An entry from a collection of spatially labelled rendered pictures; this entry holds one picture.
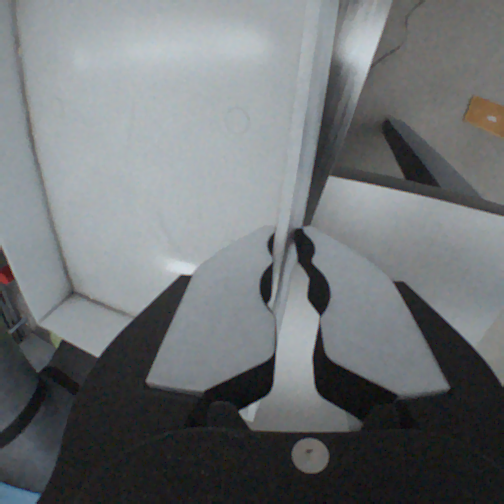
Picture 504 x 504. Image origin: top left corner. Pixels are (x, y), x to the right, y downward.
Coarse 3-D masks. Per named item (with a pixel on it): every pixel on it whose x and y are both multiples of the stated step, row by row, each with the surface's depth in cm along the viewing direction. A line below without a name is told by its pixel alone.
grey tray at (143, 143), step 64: (0, 0) 12; (64, 0) 12; (128, 0) 12; (192, 0) 11; (256, 0) 10; (320, 0) 6; (0, 64) 14; (64, 64) 15; (128, 64) 14; (192, 64) 13; (256, 64) 12; (320, 64) 9; (0, 128) 16; (64, 128) 17; (128, 128) 15; (192, 128) 14; (256, 128) 13; (0, 192) 17; (64, 192) 20; (128, 192) 18; (192, 192) 16; (256, 192) 15; (64, 256) 24; (128, 256) 21; (192, 256) 19; (64, 320) 23; (128, 320) 24
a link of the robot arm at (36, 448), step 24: (48, 384) 28; (48, 408) 25; (24, 432) 22; (48, 432) 24; (0, 456) 20; (24, 456) 21; (48, 456) 23; (0, 480) 19; (24, 480) 21; (48, 480) 22
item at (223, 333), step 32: (224, 256) 10; (256, 256) 10; (192, 288) 8; (224, 288) 8; (256, 288) 8; (192, 320) 7; (224, 320) 7; (256, 320) 7; (160, 352) 6; (192, 352) 6; (224, 352) 7; (256, 352) 7; (160, 384) 6; (192, 384) 6; (224, 384) 6; (256, 384) 7
